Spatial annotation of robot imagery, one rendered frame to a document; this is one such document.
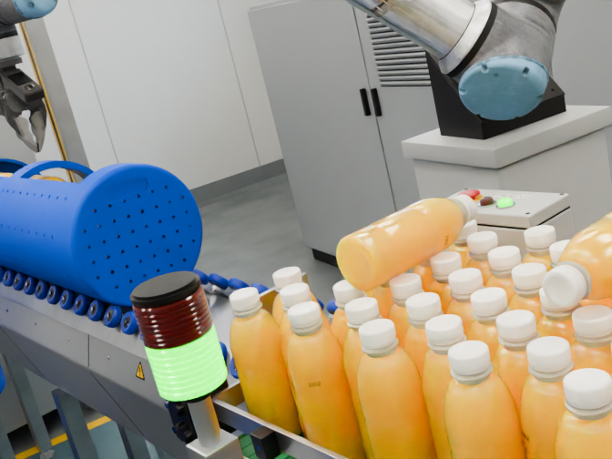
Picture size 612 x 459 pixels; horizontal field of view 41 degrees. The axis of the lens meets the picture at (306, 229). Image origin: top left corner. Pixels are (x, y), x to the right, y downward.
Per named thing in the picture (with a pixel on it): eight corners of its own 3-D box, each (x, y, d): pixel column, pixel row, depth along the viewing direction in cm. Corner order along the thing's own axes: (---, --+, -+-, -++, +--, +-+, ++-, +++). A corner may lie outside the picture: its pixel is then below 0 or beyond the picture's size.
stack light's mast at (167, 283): (220, 415, 81) (176, 266, 76) (257, 433, 76) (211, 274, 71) (166, 447, 77) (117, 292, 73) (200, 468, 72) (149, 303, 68)
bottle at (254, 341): (297, 409, 119) (265, 292, 114) (311, 431, 112) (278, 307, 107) (250, 426, 117) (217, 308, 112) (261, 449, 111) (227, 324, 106)
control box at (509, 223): (475, 243, 140) (464, 186, 137) (578, 255, 124) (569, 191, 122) (436, 265, 134) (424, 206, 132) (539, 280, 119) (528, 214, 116)
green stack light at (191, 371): (204, 361, 79) (190, 314, 78) (241, 375, 74) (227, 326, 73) (147, 391, 76) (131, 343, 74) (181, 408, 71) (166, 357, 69)
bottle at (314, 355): (317, 443, 109) (283, 316, 104) (369, 437, 107) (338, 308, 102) (310, 475, 102) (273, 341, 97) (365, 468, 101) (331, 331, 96)
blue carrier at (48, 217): (58, 240, 241) (31, 147, 234) (218, 278, 173) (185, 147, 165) (-38, 274, 225) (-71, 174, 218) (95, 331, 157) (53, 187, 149)
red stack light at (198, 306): (190, 313, 78) (179, 275, 77) (227, 325, 73) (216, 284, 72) (131, 342, 74) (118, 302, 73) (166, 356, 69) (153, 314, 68)
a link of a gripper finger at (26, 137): (31, 152, 192) (17, 114, 189) (40, 152, 187) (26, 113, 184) (18, 156, 190) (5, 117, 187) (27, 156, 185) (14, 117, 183)
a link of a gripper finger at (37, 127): (43, 147, 193) (30, 110, 191) (53, 147, 189) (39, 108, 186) (31, 152, 192) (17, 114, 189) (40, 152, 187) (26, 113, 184)
